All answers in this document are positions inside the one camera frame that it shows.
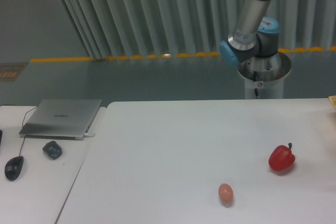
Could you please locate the black device at left edge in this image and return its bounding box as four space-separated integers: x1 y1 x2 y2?
0 130 3 147

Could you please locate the black computer mouse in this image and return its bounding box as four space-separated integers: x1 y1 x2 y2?
4 155 24 181

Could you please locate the wooden basket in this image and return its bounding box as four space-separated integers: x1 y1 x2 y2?
328 95 336 109

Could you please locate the black power adapter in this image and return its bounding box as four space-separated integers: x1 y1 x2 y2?
43 141 63 160

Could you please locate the white pleated curtain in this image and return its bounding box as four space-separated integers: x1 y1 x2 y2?
63 0 335 60

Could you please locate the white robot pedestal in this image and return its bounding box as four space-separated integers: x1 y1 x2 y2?
238 52 292 99

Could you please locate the red bell pepper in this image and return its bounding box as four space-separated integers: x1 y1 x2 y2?
268 143 296 172

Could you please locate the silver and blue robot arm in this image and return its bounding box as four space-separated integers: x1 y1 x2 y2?
219 0 279 66

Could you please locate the black pedestal cable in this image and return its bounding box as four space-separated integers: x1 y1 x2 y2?
253 70 261 100

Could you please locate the silver closed laptop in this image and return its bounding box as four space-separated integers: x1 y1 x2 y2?
19 99 102 140

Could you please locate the black mouse cable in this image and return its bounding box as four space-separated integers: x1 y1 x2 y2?
0 104 39 157

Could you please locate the brown egg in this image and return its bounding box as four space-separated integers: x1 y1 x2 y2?
218 184 234 204

